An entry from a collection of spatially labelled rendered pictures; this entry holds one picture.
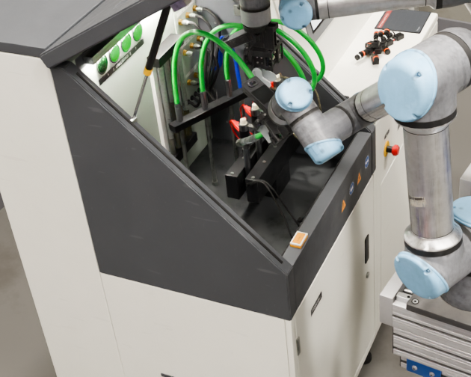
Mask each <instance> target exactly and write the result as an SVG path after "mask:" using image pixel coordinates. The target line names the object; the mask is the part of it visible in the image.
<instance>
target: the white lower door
mask: <svg viewBox="0 0 471 377"><path fill-rule="evenodd" d="M294 317H295V334H296V344H297V353H298V372H299V377H354V376H355V373H356V371H357V369H358V367H359V365H360V362H361V361H362V359H363V356H364V354H365V352H366V350H367V348H368V346H369V343H370V341H371V339H372V336H373V334H374V332H375V303H374V221H373V176H372V177H371V178H370V180H369V182H368V184H367V185H366V187H365V189H364V191H363V193H362V194H361V196H360V198H359V200H358V201H357V204H356V205H355V207H354V209H353V210H352V212H351V214H350V216H349V217H348V220H347V221H346V223H345V225H344V227H343V228H342V230H341V232H340V234H339V235H338V237H337V239H336V241H335V242H334V244H333V247H332V248H331V249H330V252H329V254H328V255H327V257H326V259H325V261H324V262H323V264H322V266H321V268H320V269H319V271H318V274H317V275H316V277H315V279H314V281H313V282H312V284H311V286H310V288H309V289H308V291H307V293H306V295H305V296H304V299H303V300H302V302H301V304H300V306H299V307H298V309H297V310H296V313H295V315H294Z"/></svg>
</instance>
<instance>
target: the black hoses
mask: <svg viewBox="0 0 471 377"><path fill-rule="evenodd" d="M202 10H206V11H207V12H209V13H210V14H211V15H212V16H213V17H214V18H215V20H216V22H217V24H218V26H219V25H220V24H221V23H220V21H219V19H218V18H217V17H216V15H215V14H214V13H213V12H212V11H210V9H208V8H206V7H203V9H202ZM195 17H196V18H201V19H202V20H203V21H204V22H205V23H206V24H207V25H208V27H209V30H210V31H211V30H212V27H211V25H210V23H209V22H208V21H207V20H206V19H205V18H204V17H203V16H201V15H199V14H196V15H195ZM188 24H189V25H193V26H195V27H196V28H197V29H199V30H202V29H201V28H200V27H199V26H198V25H197V24H196V23H195V22H188ZM218 52H219V48H218V46H217V47H216V51H215V56H214V55H213V53H214V41H212V40H211V51H210V50H209V49H208V48H207V49H206V54H205V59H204V84H205V90H206V96H207V95H209V97H210V98H211V100H212V101H215V100H217V99H218V92H217V91H216V89H215V88H213V87H214V85H215V81H216V78H217V76H218V73H219V69H220V68H219V63H218V61H217V59H218ZM207 53H209V54H210V59H209V68H208V73H207V77H206V71H207ZM212 60H214V62H213V65H212ZM215 66H216V68H217V69H216V72H215V76H214V78H213V75H214V71H215ZM211 70H212V71H211ZM210 73H211V75H210ZM212 78H213V81H212ZM210 86H211V87H210ZM211 91H214V92H215V98H214V97H213V96H212V94H211ZM197 92H198V93H199V92H200V88H198V89H197ZM197 92H196V91H195V92H194V96H198V97H199V99H197V98H195V97H194V96H192V95H191V100H195V101H196V102H197V104H196V105H195V104H194V103H193V102H192V101H190V100H189V99H188V104H191V105H192V106H194V107H195V108H198V107H199V105H200V103H201V99H200V94H198V93H197Z"/></svg>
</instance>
